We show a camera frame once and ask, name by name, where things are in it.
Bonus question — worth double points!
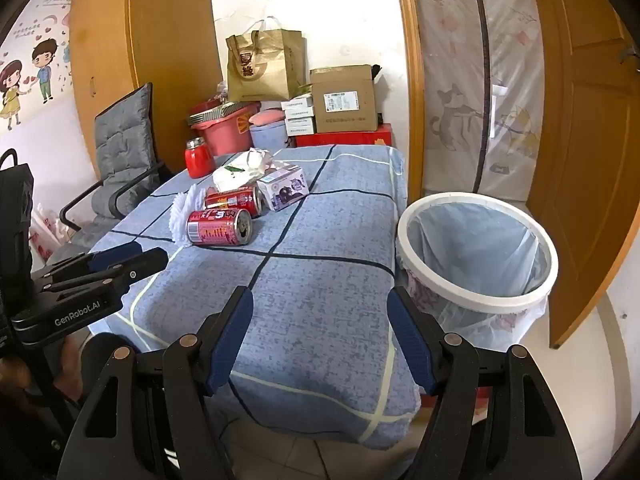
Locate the cartoon couple wall poster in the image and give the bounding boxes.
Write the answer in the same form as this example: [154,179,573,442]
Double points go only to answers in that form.
[0,0,76,133]

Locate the red flask with metal lid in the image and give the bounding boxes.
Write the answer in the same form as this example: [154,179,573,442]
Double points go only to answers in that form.
[184,136,216,178]

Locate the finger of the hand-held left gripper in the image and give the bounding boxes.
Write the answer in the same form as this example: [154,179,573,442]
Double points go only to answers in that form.
[40,247,169,307]
[30,241,143,286]

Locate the person's left hand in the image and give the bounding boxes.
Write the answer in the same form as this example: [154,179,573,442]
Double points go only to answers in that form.
[52,335,84,402]

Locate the red drink can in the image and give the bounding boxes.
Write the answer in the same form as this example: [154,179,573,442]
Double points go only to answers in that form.
[186,208,253,247]
[205,186,264,218]

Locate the lavender round container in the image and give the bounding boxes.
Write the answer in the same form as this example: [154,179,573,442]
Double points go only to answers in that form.
[250,122,290,150]

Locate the gold paper carrier bag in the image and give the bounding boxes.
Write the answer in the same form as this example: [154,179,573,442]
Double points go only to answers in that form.
[226,17,306,103]

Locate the pink plastic tub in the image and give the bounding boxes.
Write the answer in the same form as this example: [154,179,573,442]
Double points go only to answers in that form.
[192,101,262,157]

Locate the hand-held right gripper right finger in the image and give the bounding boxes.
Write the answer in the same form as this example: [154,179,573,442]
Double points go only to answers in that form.
[387,286,583,480]

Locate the white fluffy brush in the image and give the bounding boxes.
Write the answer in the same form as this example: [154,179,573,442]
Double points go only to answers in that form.
[170,184,211,248]

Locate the plain wooden door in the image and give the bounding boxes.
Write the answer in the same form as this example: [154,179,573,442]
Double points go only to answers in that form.
[67,0,216,171]

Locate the large red gift box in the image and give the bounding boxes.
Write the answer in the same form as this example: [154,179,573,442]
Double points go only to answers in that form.
[295,124,393,148]

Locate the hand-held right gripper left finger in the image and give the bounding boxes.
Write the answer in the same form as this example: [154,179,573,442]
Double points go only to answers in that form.
[65,286,253,480]

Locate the purple white drink carton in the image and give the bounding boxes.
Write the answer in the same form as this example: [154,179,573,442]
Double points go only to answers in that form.
[256,165,308,212]

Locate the brown cardboard box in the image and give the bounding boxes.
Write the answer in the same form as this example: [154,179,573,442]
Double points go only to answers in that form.
[309,64,383,135]

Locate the white round waste bin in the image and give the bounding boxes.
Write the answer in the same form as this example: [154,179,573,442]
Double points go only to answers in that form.
[395,191,559,356]

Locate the white tissue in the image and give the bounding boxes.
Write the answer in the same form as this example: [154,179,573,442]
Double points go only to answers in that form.
[235,148,275,173]

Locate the white plastic bag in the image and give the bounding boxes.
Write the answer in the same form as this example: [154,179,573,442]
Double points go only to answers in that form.
[30,207,68,261]

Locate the wooden door frame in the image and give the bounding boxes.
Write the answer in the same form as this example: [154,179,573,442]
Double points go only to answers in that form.
[392,0,426,201]

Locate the cat print door curtain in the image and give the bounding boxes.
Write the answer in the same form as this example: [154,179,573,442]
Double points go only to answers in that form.
[407,0,546,201]

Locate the panelled wooden door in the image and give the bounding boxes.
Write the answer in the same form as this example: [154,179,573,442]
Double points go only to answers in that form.
[525,0,640,351]

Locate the translucent plastic bin liner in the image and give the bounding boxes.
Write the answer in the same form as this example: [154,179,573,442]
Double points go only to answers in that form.
[400,204,548,356]

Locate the gold striped flat box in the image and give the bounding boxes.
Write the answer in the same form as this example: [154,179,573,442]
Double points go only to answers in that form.
[187,101,246,126]

